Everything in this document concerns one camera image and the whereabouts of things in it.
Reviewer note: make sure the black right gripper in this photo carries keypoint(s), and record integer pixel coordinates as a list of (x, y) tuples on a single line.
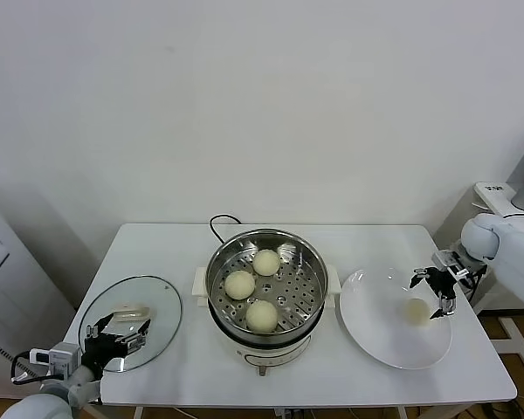
[(444, 283)]

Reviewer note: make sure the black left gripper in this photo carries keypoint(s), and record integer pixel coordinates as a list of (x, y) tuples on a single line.
[(102, 349)]

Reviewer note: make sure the white steamed baozi bun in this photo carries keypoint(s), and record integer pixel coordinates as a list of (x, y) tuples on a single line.
[(239, 284), (266, 262), (261, 316), (417, 311)]

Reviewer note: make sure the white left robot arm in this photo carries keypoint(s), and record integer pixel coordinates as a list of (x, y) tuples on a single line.
[(83, 382)]

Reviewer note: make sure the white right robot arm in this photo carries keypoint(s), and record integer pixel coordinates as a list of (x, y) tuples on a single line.
[(519, 253)]

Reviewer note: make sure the stainless steel steamer basket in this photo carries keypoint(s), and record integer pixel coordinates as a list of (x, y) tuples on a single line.
[(305, 262)]

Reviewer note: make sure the white round plate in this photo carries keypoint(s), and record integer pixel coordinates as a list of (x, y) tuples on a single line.
[(375, 331)]

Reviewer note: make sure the white side desk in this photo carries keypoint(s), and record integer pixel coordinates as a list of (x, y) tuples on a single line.
[(491, 201)]

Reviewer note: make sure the white cabinet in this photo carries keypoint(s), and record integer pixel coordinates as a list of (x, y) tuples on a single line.
[(8, 283)]

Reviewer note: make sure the white electric cooker base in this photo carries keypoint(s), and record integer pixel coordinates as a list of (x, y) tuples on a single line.
[(266, 353)]

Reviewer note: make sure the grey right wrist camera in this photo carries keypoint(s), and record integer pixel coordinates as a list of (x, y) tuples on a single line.
[(445, 258)]

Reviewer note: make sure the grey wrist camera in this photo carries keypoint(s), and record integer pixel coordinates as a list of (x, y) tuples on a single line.
[(63, 358), (445, 258)]

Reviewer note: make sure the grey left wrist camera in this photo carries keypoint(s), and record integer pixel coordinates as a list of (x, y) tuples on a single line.
[(63, 358)]

